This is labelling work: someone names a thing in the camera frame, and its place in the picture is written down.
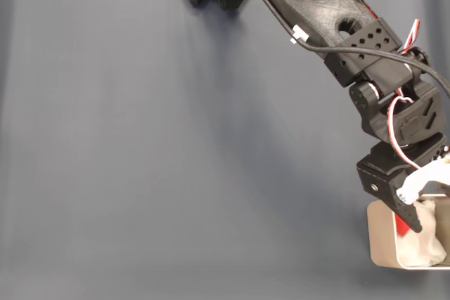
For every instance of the red cube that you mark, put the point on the red cube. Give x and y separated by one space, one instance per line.
400 226

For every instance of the beige rectangular box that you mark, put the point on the beige rectangular box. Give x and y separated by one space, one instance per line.
381 244

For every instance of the white crumpled tissue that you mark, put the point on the white crumpled tissue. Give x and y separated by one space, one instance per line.
427 244

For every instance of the blue-grey table mat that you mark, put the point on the blue-grey table mat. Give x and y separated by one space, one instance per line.
105 138

